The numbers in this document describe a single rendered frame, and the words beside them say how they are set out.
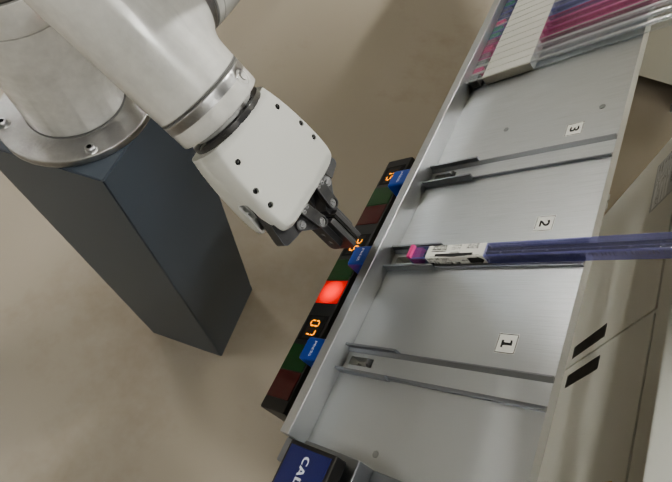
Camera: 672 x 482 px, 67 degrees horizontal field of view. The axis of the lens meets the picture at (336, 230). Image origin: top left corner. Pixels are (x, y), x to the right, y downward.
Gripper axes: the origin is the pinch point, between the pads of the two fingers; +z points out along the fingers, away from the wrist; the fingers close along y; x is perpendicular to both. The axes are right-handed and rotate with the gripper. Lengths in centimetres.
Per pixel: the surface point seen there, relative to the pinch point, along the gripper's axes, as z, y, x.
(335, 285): 6.2, 2.5, -4.3
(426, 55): 40, -112, -65
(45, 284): 1, 7, -107
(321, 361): 3.1, 12.5, 3.3
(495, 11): 3.2, -39.3, 3.6
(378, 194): 6.2, -11.0, -5.0
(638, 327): 37.9, -12.9, 14.2
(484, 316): 5.3, 5.7, 16.0
